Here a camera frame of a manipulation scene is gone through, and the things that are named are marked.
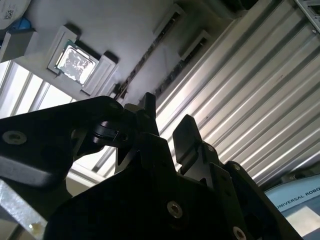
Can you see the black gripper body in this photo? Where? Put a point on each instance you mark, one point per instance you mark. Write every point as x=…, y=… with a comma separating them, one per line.
x=125, y=212

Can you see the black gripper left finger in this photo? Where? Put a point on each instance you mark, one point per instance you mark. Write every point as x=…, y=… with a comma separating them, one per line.
x=50, y=135

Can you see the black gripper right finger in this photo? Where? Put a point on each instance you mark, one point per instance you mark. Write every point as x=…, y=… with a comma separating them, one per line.
x=186, y=140

